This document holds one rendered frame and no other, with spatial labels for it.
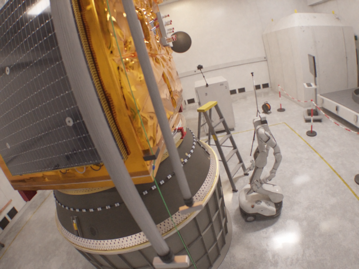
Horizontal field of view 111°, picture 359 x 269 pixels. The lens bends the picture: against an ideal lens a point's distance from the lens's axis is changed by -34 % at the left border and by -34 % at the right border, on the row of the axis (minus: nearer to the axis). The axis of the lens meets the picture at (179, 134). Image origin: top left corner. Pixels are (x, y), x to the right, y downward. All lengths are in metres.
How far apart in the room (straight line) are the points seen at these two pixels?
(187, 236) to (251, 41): 8.81
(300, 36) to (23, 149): 6.88
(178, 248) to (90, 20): 1.81
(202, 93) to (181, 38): 4.48
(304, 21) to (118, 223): 7.02
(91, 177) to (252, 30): 9.14
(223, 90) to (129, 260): 4.54
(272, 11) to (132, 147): 9.70
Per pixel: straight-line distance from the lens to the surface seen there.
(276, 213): 2.85
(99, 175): 1.18
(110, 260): 1.91
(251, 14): 9.70
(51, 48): 1.04
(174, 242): 1.73
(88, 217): 1.66
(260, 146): 2.29
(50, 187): 1.63
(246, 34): 9.44
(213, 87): 5.12
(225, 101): 5.25
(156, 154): 0.97
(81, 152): 1.09
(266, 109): 6.52
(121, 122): 0.92
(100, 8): 0.98
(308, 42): 6.86
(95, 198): 1.55
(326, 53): 7.31
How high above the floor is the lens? 2.34
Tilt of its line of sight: 22 degrees down
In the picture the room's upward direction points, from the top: 16 degrees counter-clockwise
